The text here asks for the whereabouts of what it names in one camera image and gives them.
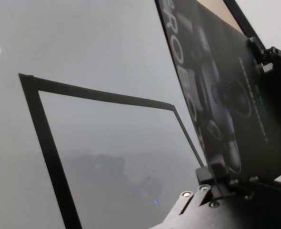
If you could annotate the black metal table frame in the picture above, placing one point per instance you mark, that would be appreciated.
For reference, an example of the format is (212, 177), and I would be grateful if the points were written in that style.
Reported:
(240, 16)

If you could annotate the short black tape strip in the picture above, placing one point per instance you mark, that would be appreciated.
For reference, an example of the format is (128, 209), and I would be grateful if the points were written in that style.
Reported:
(50, 155)
(189, 136)

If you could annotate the black robot poster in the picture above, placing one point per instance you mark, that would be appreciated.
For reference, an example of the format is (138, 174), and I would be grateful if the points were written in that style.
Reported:
(226, 71)

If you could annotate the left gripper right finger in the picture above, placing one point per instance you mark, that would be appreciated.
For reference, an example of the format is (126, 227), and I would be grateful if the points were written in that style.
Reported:
(220, 174)

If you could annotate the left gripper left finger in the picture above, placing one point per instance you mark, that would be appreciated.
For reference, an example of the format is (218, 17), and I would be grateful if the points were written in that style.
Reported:
(203, 175)

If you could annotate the long black tape strip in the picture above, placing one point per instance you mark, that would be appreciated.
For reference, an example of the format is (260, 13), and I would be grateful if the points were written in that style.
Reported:
(95, 93)

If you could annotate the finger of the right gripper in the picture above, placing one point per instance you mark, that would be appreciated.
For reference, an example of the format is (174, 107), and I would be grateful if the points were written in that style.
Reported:
(256, 48)

